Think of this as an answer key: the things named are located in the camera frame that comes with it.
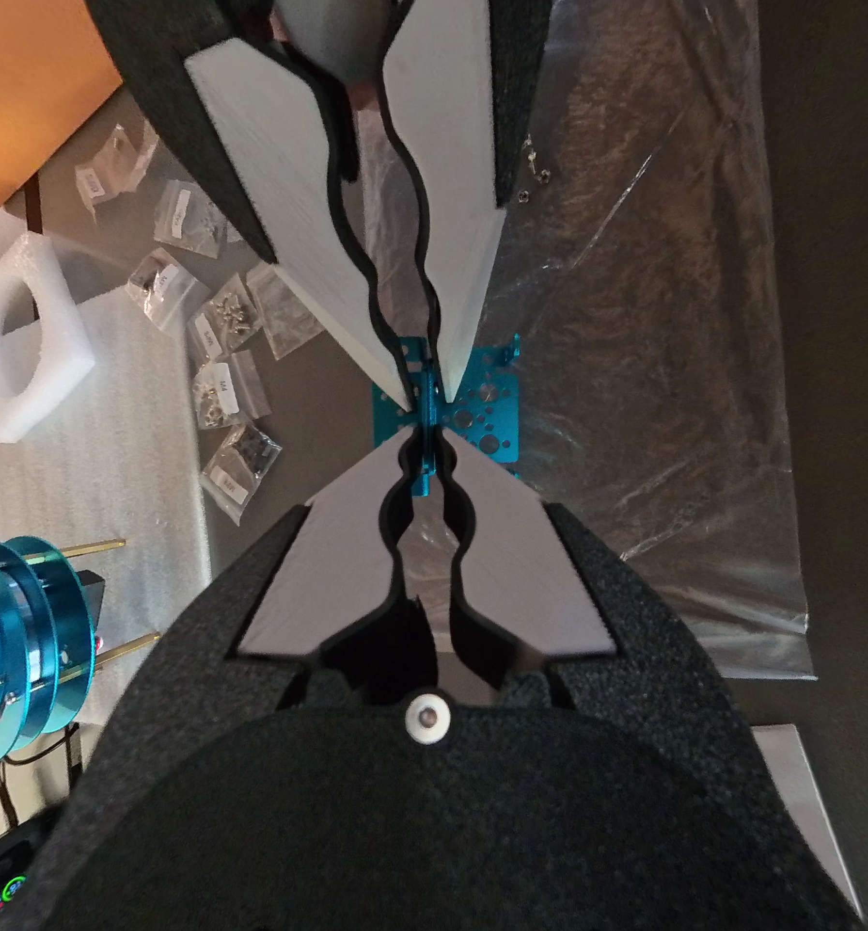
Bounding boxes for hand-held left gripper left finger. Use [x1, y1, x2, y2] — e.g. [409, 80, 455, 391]
[235, 426, 436, 705]

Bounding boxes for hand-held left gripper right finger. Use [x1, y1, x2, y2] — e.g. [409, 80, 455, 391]
[442, 428, 616, 692]

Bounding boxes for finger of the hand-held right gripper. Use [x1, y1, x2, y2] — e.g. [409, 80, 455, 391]
[380, 0, 510, 404]
[184, 38, 416, 413]

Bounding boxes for dark desk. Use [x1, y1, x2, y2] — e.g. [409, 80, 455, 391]
[0, 0, 868, 931]

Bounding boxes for scattered loose metal fasteners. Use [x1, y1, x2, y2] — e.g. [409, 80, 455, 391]
[517, 134, 555, 205]

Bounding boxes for orange cardboard box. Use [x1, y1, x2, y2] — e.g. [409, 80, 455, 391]
[0, 0, 127, 209]

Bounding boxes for pile of small screw bags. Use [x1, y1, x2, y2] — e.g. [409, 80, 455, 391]
[74, 124, 326, 528]

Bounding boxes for white foam sheet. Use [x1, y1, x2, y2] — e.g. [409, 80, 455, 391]
[0, 200, 214, 730]

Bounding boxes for large clear plastic bag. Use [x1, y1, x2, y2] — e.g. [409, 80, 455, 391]
[354, 0, 820, 682]

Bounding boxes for assembly instruction booklet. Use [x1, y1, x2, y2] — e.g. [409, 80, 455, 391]
[750, 723, 865, 919]

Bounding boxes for black power bank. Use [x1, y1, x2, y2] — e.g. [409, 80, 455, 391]
[0, 818, 58, 931]

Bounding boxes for thin black power cable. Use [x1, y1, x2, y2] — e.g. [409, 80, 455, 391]
[0, 720, 83, 832]

